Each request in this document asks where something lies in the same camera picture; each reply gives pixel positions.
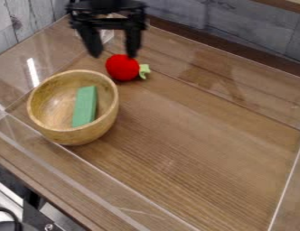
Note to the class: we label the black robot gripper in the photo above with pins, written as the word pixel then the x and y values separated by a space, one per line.
pixel 92 15

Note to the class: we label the green rectangular block stick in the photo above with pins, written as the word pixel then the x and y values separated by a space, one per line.
pixel 85 106

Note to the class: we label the brown wooden bowl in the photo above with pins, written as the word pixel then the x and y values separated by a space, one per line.
pixel 52 106

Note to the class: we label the red plush radish toy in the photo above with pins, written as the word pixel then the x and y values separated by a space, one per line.
pixel 125 68

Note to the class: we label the black stand under table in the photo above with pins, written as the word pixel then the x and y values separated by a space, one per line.
pixel 25 218

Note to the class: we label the clear acrylic corner bracket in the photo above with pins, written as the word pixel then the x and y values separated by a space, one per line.
pixel 107 35

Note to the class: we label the clear acrylic tray wall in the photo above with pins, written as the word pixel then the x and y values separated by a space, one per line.
pixel 93 197

